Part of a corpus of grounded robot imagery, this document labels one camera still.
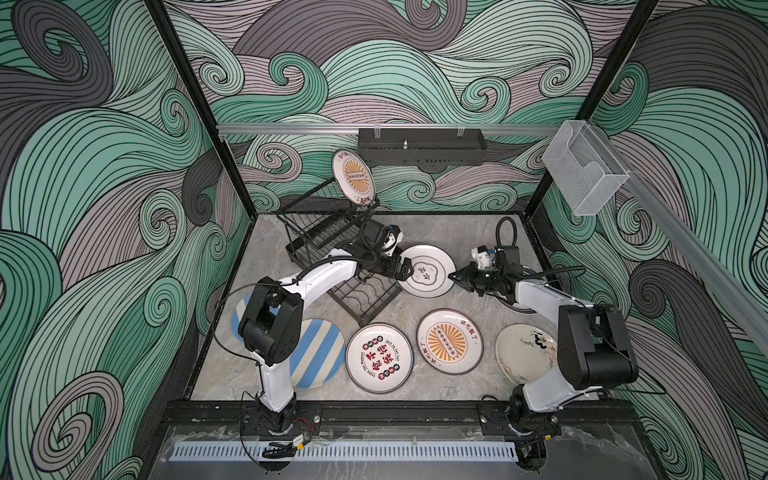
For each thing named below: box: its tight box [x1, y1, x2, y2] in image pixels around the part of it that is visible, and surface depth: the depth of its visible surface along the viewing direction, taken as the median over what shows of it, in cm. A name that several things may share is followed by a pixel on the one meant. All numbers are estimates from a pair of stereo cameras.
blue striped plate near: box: [289, 318, 346, 389], surface depth 85 cm
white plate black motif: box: [398, 244, 457, 299], surface depth 94 cm
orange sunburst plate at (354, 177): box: [332, 148, 377, 206], surface depth 95 cm
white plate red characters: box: [345, 322, 414, 395], surface depth 85 cm
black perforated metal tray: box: [358, 128, 487, 166], surface depth 97 cm
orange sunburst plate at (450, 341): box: [416, 308, 484, 376], surface depth 87 cm
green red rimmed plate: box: [476, 292, 558, 329], surface depth 94 cm
